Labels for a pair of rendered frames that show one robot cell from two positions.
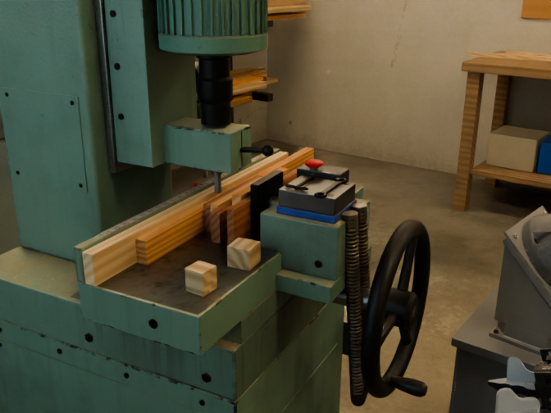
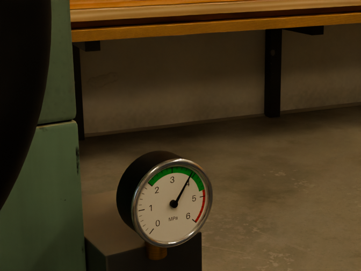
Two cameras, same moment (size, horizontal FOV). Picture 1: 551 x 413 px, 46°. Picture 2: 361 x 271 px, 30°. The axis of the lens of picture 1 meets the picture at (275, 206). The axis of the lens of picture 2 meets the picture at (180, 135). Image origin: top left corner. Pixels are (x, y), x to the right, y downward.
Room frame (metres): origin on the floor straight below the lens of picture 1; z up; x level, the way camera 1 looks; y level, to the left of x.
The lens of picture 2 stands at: (0.84, -0.46, 0.83)
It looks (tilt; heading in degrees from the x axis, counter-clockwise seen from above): 16 degrees down; 33
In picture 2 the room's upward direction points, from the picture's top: 1 degrees counter-clockwise
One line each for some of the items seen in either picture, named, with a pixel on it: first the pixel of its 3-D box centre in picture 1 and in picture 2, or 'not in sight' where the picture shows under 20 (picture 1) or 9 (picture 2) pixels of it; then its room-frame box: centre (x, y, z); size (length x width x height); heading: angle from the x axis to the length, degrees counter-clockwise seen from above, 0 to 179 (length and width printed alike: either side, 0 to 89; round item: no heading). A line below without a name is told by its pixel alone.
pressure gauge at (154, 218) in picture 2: not in sight; (161, 208); (1.20, -0.21, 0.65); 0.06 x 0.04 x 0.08; 152
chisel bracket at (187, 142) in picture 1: (207, 147); not in sight; (1.08, 0.12, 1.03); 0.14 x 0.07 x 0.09; 62
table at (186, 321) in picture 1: (270, 246); not in sight; (1.02, 0.01, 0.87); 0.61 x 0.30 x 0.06; 152
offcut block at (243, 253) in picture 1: (243, 253); not in sight; (0.88, 0.05, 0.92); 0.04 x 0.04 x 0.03; 66
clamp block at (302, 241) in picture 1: (316, 231); not in sight; (0.98, -0.07, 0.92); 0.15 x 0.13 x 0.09; 152
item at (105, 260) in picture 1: (207, 204); not in sight; (1.08, 0.12, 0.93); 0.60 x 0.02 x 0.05; 152
